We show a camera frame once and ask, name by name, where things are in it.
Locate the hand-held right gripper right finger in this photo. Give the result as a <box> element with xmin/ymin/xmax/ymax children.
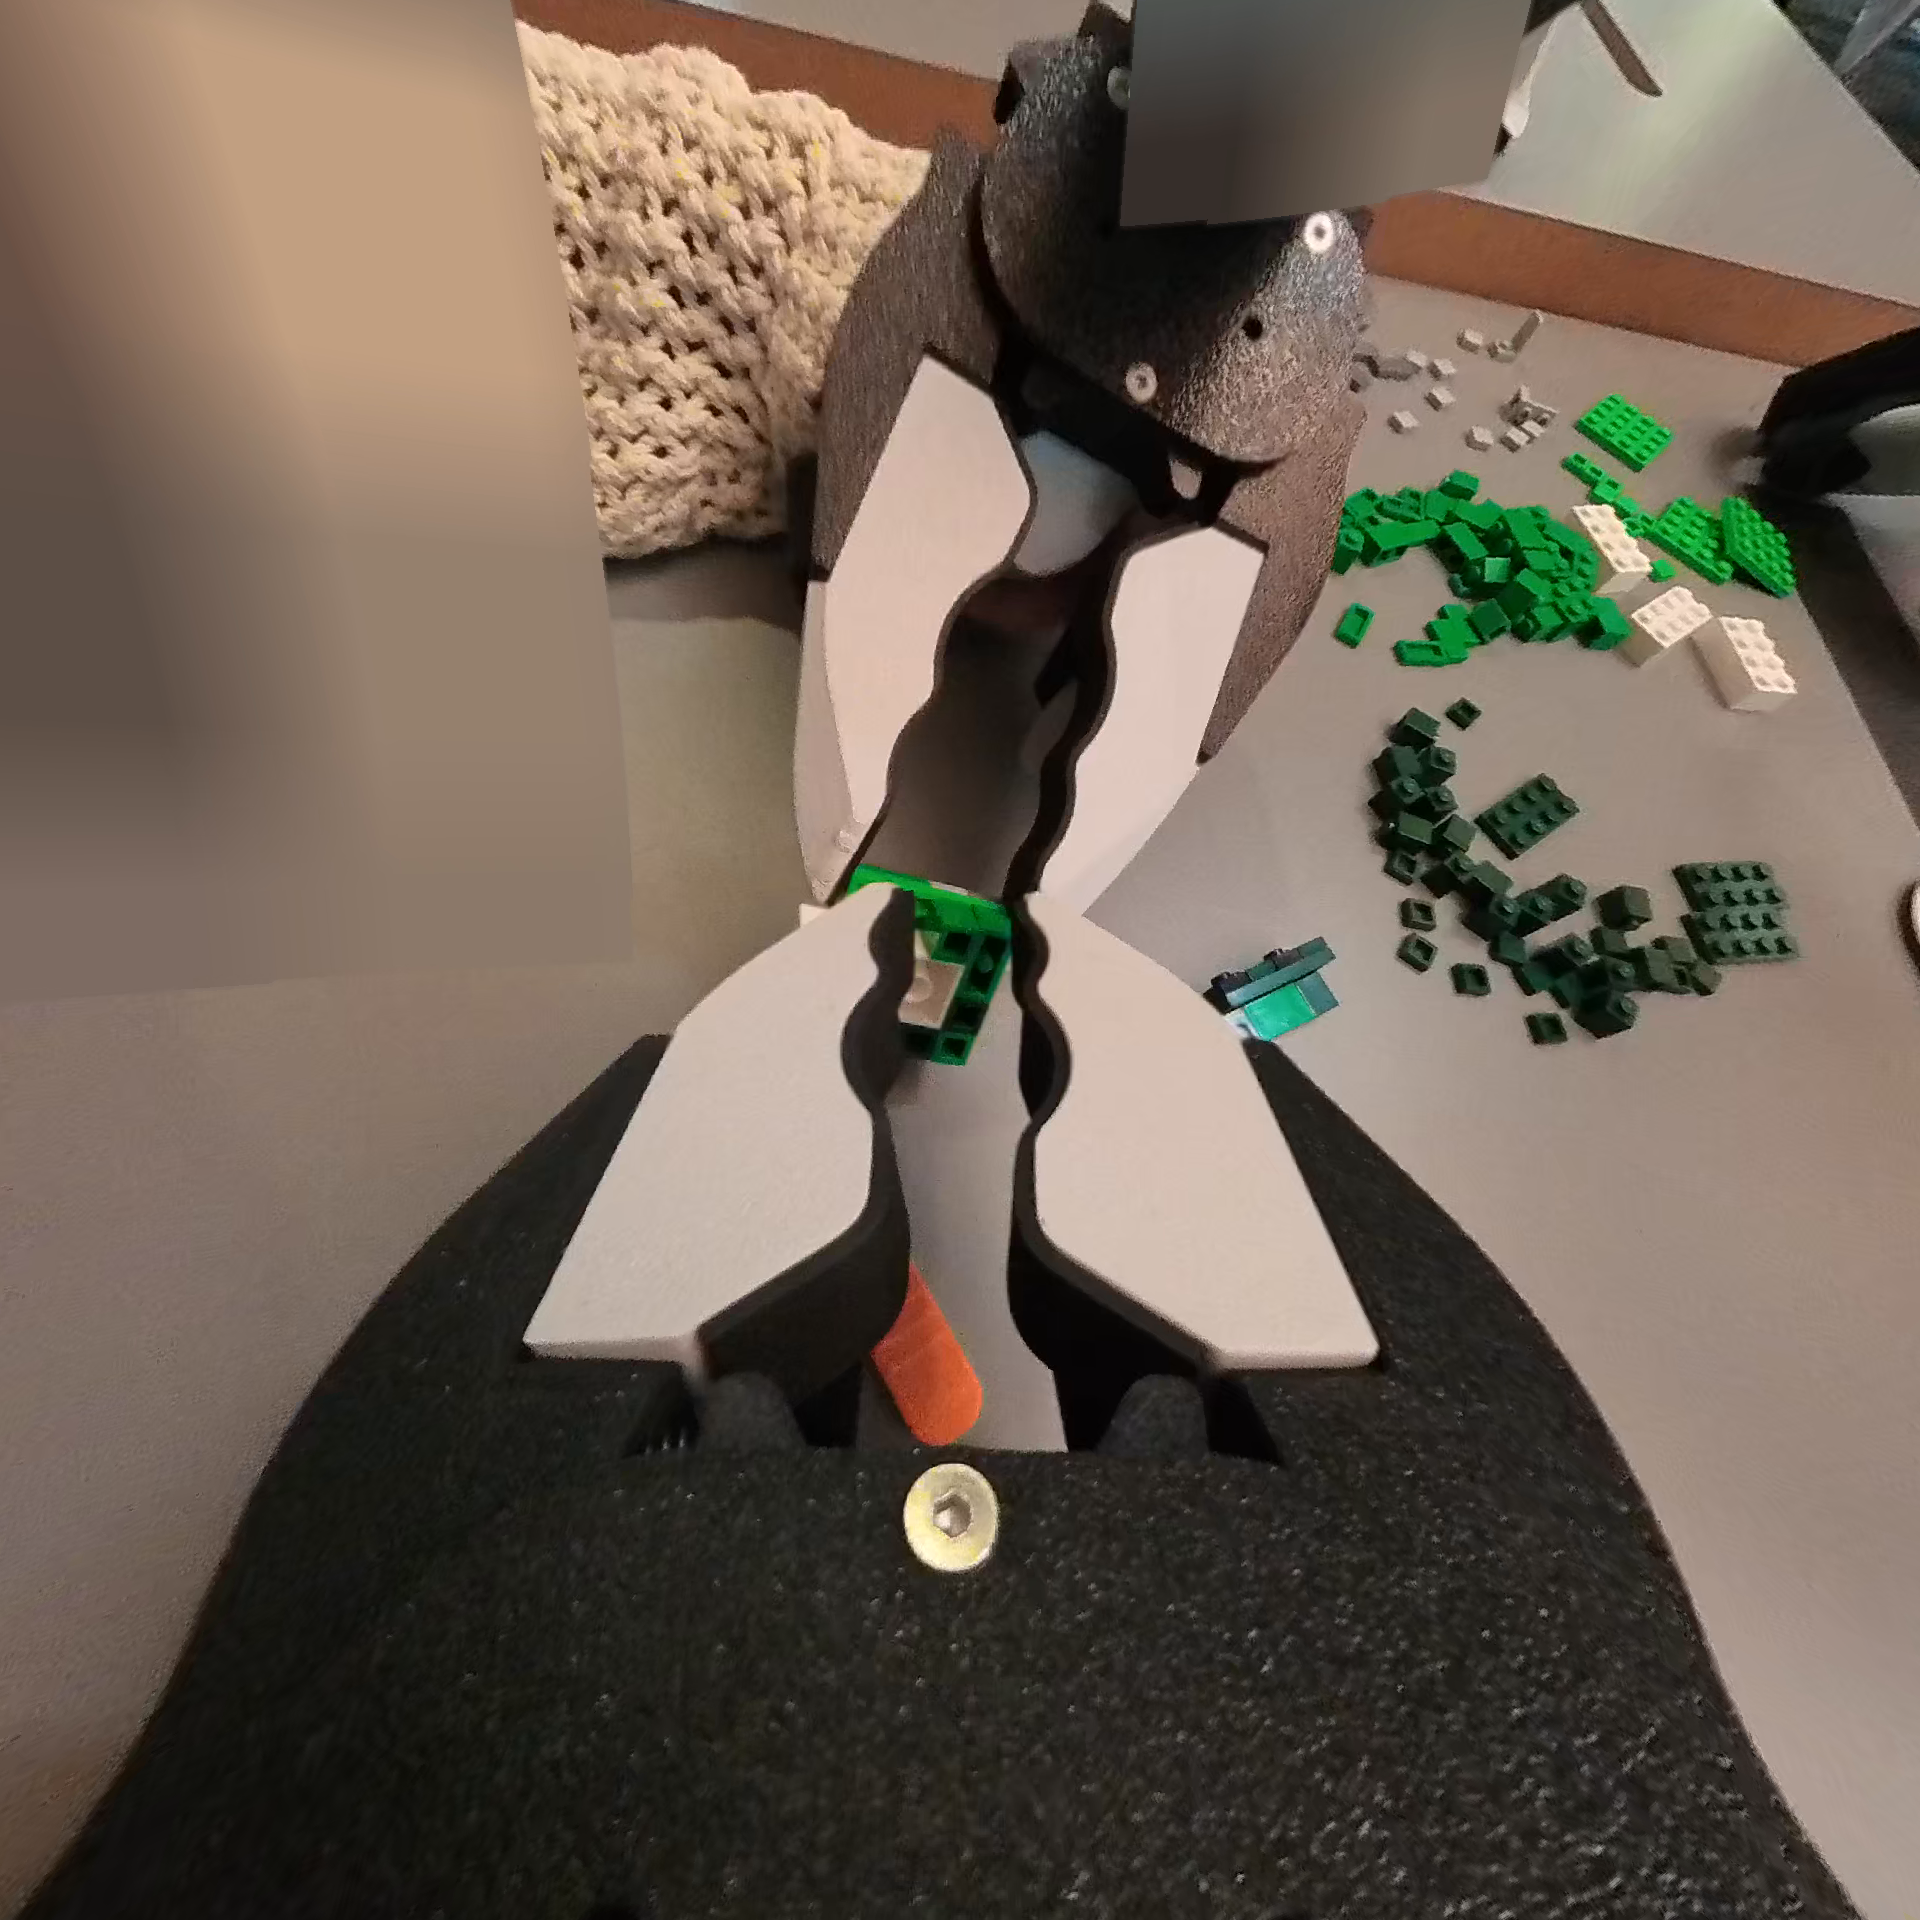
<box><xmin>1007</xmin><ymin>897</ymin><xmax>1382</xmax><ymax>1416</ymax></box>

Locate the pile of dark green lego pieces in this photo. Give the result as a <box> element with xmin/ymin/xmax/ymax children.
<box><xmin>1362</xmin><ymin>699</ymin><xmax>1730</xmax><ymax>1047</ymax></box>

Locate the small dark green lego plate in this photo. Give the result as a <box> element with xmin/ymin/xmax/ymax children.
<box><xmin>1476</xmin><ymin>775</ymin><xmax>1580</xmax><ymax>863</ymax></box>

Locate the small dark green lego assembly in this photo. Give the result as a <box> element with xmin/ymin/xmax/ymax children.
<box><xmin>1207</xmin><ymin>935</ymin><xmax>1338</xmax><ymax>1047</ymax></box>

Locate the person's left forearm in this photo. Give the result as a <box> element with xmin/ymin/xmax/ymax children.
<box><xmin>514</xmin><ymin>20</ymin><xmax>941</xmax><ymax>560</ymax></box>

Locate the large bright green lego plate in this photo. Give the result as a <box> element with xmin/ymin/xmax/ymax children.
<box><xmin>1569</xmin><ymin>391</ymin><xmax>1676</xmax><ymax>471</ymax></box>

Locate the green and white lego assembly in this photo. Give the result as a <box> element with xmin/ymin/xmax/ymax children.
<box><xmin>842</xmin><ymin>867</ymin><xmax>1024</xmax><ymax>1068</ymax></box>

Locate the pile of bright green lego pieces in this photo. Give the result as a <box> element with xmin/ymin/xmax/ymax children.
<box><xmin>1327</xmin><ymin>471</ymin><xmax>1685</xmax><ymax>672</ymax></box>

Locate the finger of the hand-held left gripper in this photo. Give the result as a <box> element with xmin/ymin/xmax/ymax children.
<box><xmin>829</xmin><ymin>352</ymin><xmax>1127</xmax><ymax>903</ymax></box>
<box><xmin>1007</xmin><ymin>534</ymin><xmax>1262</xmax><ymax>922</ymax></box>

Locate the orange ribbed stick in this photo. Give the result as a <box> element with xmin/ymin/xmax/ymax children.
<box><xmin>865</xmin><ymin>1259</ymin><xmax>986</xmax><ymax>1451</ymax></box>

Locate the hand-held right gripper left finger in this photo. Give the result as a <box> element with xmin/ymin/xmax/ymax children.
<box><xmin>521</xmin><ymin>886</ymin><xmax>920</xmax><ymax>1385</ymax></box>

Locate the group of small grey lego pieces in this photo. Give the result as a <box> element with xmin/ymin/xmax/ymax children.
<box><xmin>1345</xmin><ymin>306</ymin><xmax>1566</xmax><ymax>456</ymax></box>

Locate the large dark green lego plate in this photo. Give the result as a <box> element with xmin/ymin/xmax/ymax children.
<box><xmin>1671</xmin><ymin>858</ymin><xmax>1796</xmax><ymax>964</ymax></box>

